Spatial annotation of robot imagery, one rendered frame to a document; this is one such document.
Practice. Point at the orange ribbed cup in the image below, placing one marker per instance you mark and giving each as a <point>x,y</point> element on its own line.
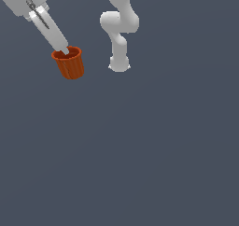
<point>71,64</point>

